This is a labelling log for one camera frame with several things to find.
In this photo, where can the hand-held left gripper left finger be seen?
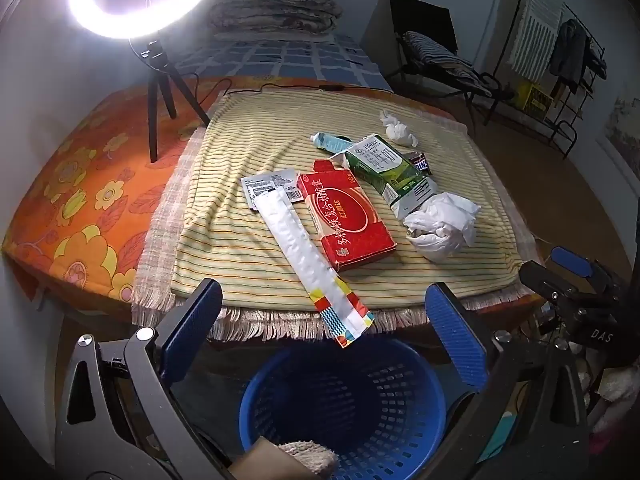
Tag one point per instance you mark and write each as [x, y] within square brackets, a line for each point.
[192, 325]

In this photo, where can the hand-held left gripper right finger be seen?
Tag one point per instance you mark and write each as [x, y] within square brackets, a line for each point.
[457, 330]

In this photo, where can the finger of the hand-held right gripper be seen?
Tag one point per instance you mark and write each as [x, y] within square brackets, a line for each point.
[542, 282]
[572, 261]

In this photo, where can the blue plastic basket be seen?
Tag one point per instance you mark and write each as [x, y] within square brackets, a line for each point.
[350, 410]

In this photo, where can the light blue squeeze tube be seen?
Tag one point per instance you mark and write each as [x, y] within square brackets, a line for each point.
[327, 142]

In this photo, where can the white fluffy toy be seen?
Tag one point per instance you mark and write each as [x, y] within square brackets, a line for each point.
[617, 387]

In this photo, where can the large crumpled white tissue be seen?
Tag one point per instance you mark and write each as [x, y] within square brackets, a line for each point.
[440, 225]

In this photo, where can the teal sheet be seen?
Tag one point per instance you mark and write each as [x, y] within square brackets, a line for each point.
[500, 435]

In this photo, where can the long white foil wrapper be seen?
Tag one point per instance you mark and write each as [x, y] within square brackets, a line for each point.
[300, 250]

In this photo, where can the black drying rack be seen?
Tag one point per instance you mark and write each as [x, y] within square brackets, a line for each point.
[564, 126]

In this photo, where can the pale printed sheet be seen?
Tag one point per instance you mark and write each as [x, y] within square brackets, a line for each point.
[625, 135]

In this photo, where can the red cardboard box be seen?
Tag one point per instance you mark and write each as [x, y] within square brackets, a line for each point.
[350, 225]

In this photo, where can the brown cardboard piece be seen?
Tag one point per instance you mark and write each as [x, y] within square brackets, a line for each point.
[265, 460]

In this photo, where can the white labelled packet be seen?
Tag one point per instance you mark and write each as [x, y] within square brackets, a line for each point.
[265, 182]

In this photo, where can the yellow box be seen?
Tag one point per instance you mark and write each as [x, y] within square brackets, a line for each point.
[534, 100]

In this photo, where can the dark snack wrapper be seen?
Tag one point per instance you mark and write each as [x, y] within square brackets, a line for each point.
[419, 162]

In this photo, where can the beige fluffy cloth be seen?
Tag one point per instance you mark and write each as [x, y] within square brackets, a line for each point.
[310, 457]

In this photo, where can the green milk carton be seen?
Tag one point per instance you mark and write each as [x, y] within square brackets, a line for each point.
[380, 165]

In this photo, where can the orange floral bedsheet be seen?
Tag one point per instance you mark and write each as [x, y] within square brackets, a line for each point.
[90, 170]

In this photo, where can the dark hanging clothes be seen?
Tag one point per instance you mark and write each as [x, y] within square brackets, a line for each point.
[570, 55]

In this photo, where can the small crumpled white tissue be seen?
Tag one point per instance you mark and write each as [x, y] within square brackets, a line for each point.
[397, 127]

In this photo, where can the black tripod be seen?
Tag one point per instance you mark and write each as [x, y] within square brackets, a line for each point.
[155, 110]

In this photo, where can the green striped towel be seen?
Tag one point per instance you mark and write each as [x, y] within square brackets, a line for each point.
[535, 30]

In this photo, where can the striped cloth on chair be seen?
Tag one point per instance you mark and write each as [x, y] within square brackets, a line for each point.
[440, 57]

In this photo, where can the blue checked sheet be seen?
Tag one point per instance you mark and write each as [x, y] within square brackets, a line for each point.
[300, 60]

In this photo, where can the black folding chair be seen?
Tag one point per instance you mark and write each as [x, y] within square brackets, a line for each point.
[425, 15]

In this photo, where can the folded patterned quilt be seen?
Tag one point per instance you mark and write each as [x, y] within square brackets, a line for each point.
[275, 12]

